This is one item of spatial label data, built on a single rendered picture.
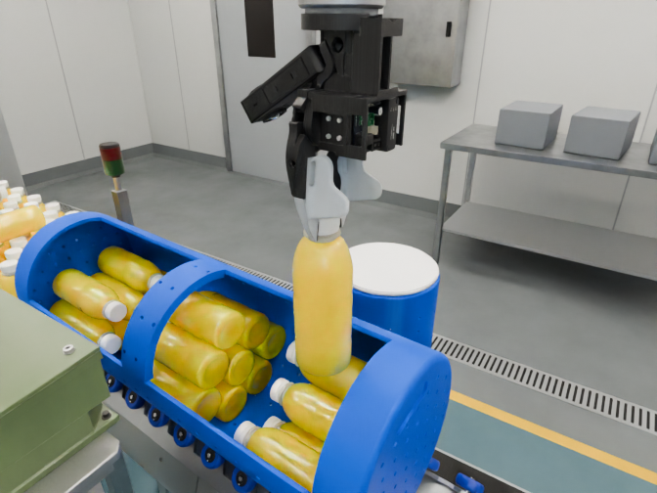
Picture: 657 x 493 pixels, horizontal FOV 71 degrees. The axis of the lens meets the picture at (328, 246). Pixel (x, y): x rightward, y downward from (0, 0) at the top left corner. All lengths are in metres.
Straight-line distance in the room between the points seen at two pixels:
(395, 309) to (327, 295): 0.65
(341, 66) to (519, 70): 3.48
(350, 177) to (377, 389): 0.26
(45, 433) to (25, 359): 0.09
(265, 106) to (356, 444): 0.39
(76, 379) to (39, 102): 5.28
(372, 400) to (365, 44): 0.39
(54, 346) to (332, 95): 0.45
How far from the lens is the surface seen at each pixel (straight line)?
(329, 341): 0.54
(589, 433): 2.45
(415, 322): 1.19
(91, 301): 1.04
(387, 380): 0.59
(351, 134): 0.42
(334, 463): 0.59
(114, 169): 1.68
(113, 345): 1.04
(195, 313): 0.82
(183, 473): 0.97
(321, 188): 0.44
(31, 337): 0.69
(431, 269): 1.23
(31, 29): 5.82
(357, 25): 0.41
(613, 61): 3.80
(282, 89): 0.46
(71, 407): 0.65
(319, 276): 0.49
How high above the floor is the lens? 1.63
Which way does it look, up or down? 27 degrees down
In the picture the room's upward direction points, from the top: straight up
